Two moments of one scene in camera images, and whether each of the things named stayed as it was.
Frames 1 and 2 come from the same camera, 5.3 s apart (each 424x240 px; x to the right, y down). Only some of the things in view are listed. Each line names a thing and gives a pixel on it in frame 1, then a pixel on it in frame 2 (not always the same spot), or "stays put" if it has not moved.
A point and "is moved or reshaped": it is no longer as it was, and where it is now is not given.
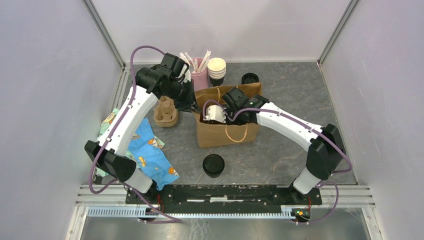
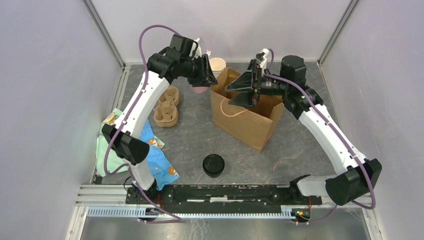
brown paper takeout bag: [214, 135] is moved or reshaped
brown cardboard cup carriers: [165, 114] stays put
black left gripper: [190, 104] -> [206, 77]
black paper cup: [213, 165] stays put
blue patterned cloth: [151, 159] stays put
